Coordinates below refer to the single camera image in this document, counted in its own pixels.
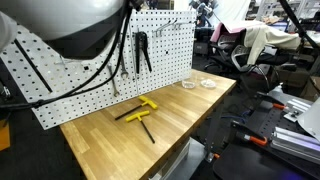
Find cardboard box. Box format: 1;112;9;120
299;75;320;103

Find short aluminium extrusion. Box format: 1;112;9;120
283;98;313;123

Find orange-handled black clamp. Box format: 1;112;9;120
230;119;269;147
255;91;287;112

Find thick black hanging cable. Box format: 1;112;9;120
277;0;320;51

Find metal shelving rack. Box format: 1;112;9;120
254;0;320;33

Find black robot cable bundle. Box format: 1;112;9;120
0;5;135;113

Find black pliers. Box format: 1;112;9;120
133;31;153;75

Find white metal pegboard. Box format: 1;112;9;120
0;9;197;131

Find medium yellow T-handle hex key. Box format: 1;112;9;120
114;95;159;122

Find beige jacket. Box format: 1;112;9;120
243;24;302;66

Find pink cloth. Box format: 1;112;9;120
209;19;265;43

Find black perforated breadboard table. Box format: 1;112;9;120
212;94;320;180

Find white curved sheet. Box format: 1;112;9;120
297;97;320;143

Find long double-prong pegboard hook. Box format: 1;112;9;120
152;19;185;38

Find orange floor mat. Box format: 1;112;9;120
0;124;12;153

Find short yellow T-handle hex key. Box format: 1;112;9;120
125;110;156;145

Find white pegboard hook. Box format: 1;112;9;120
54;55;76;68

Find grey metal table frame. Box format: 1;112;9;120
151;136;206;180

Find black office chair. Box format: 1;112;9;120
204;28;280;90

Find long silver combination wrench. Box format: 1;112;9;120
119;49;130;81

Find long aluminium extrusion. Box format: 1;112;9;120
269;126;320;165

